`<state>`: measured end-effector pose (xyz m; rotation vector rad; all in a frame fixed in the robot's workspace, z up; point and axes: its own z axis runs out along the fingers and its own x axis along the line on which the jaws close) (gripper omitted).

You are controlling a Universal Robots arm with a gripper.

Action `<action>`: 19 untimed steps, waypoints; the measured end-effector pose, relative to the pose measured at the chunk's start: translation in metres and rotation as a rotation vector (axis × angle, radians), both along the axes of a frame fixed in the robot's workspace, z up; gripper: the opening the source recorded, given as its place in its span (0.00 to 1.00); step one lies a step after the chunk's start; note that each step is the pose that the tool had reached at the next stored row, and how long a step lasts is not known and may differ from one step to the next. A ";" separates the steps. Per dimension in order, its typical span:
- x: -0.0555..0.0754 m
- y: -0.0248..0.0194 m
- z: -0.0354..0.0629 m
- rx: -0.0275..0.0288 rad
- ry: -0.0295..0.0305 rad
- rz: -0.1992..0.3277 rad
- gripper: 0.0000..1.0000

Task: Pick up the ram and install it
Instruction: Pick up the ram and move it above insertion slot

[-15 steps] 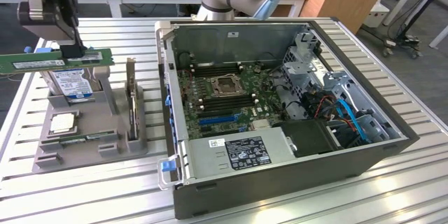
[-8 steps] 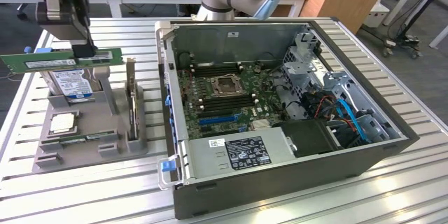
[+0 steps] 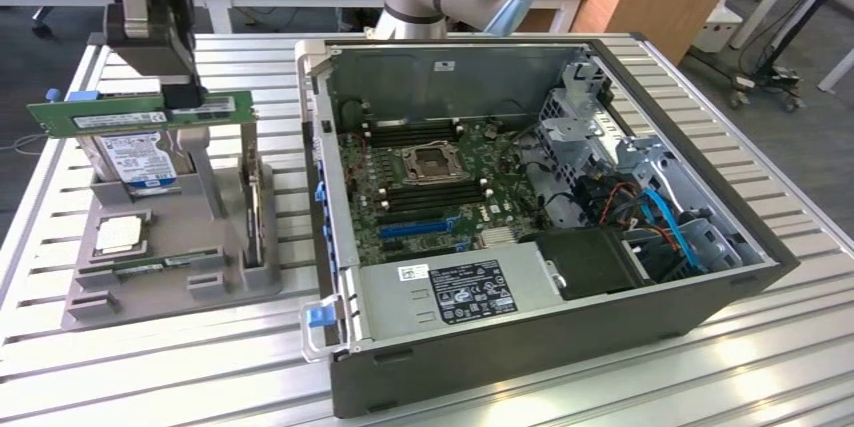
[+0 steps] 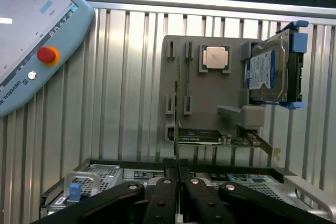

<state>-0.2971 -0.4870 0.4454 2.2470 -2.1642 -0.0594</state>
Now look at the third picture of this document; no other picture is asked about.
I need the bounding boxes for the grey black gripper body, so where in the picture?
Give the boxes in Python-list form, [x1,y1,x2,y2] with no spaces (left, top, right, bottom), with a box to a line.
[103,1,203,89]

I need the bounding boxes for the green RAM stick white label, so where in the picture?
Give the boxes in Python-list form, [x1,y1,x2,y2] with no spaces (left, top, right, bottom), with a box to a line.
[25,90,255,141]

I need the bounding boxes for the hard disk blue white label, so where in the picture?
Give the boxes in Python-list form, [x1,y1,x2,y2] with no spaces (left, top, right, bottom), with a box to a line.
[84,130,186,197]

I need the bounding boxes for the black office chair base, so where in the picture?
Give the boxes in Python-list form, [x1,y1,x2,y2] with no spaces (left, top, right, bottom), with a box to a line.
[28,5,59,42]

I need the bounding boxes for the graphics card on edge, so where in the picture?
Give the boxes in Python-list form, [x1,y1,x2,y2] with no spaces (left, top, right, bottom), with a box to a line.
[243,146,267,269]

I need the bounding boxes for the silver CPU chip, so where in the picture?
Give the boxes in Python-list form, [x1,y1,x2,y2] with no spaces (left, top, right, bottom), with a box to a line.
[92,219,152,256]

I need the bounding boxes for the grey plastic parts rack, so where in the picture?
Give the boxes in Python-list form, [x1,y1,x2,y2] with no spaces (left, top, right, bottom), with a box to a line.
[59,119,287,333]

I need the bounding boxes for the green motherboard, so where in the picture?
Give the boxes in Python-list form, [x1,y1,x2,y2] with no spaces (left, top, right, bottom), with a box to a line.
[335,116,556,269]

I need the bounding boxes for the black expansion slot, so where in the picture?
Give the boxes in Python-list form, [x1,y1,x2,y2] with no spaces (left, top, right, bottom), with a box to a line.
[378,210,439,229]

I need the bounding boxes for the blue expansion slot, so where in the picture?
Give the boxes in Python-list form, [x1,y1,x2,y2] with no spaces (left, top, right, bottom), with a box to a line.
[378,219,450,242]

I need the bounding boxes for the blue case latch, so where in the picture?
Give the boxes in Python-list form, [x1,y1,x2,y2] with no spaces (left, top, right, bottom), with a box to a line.
[303,304,335,329]

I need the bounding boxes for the grey power supply unit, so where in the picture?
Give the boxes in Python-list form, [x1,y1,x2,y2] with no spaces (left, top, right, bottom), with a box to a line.
[347,241,560,344]

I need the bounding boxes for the silver chipset heat sink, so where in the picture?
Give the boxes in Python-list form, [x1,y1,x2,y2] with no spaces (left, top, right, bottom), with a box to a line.
[478,228,520,247]

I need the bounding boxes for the metal disk bay cage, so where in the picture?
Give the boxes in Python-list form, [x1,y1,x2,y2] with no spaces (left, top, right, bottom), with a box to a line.
[531,61,619,161]

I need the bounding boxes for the black fan shroud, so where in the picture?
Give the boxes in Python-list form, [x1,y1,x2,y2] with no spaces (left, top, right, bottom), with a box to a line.
[535,226,654,302]

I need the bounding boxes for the black open PC case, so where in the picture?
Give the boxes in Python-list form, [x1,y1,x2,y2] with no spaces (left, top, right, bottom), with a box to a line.
[292,31,802,421]

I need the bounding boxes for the white device red button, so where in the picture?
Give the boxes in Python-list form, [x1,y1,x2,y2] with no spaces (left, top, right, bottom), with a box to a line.
[686,0,746,56]

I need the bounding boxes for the wheeled equipment stand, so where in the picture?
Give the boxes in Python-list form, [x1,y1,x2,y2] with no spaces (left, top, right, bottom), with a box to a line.
[727,59,810,114]

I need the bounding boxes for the CPU socket metal frame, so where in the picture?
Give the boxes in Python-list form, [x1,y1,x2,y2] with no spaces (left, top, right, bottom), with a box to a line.
[396,143,463,184]

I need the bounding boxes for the metal drive bay bracket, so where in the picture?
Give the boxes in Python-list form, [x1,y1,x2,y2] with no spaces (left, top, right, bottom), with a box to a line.
[610,135,749,268]

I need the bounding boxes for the blue flat wire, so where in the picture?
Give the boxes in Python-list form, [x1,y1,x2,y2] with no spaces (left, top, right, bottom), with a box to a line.
[638,188,697,269]

